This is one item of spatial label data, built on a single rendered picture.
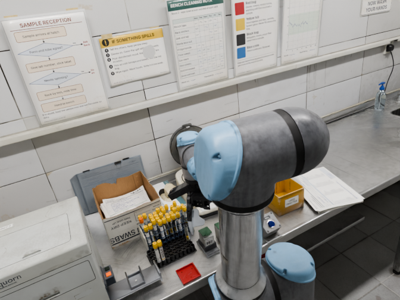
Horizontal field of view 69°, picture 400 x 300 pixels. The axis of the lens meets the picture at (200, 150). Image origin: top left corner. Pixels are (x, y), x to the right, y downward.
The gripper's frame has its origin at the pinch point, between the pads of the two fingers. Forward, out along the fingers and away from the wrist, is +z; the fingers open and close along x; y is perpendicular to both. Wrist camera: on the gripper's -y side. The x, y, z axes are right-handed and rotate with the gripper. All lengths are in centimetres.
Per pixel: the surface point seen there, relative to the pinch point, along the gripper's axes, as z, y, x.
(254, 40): -50, 14, 87
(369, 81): -5, 86, 157
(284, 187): 9.7, 30.2, 38.6
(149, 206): -0.3, -22.3, 5.7
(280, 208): 8.3, 28.8, 21.3
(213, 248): 11.0, 5.6, -2.0
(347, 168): 13, 60, 64
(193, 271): 12.1, 0.6, -12.4
